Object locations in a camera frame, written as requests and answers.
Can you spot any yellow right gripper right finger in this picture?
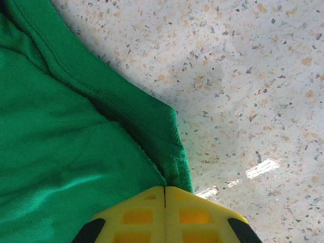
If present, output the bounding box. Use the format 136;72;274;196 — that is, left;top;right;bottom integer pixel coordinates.
164;186;263;243

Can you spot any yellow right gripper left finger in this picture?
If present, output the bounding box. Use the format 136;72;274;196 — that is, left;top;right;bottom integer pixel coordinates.
72;186;166;243

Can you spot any green t-shirt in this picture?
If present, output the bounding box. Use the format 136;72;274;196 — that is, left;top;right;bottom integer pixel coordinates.
0;0;194;243

